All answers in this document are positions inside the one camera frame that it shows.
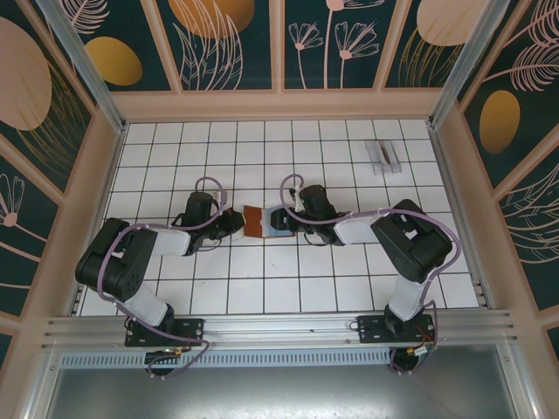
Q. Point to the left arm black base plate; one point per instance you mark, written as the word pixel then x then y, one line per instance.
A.
pixel 192 331

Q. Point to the aluminium frame post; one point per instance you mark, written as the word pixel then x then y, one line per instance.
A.
pixel 463 65
pixel 87 70

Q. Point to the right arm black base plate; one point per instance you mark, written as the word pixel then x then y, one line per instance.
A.
pixel 371 329

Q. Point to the brown leather card holder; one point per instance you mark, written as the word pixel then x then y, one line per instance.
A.
pixel 253 222

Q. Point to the aluminium mounting rail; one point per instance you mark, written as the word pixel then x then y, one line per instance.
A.
pixel 279 327

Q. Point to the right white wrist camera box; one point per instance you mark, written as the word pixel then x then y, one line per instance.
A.
pixel 299 198

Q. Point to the green circuit board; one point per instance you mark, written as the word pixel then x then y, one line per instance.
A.
pixel 424 352

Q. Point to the brown credit card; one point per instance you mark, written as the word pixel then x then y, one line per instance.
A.
pixel 385 153

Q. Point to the grey metal sheet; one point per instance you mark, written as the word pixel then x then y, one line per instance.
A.
pixel 279 393

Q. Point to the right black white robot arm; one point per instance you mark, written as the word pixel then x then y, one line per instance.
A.
pixel 415 249

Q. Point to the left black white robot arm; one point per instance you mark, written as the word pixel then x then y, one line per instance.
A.
pixel 113 262

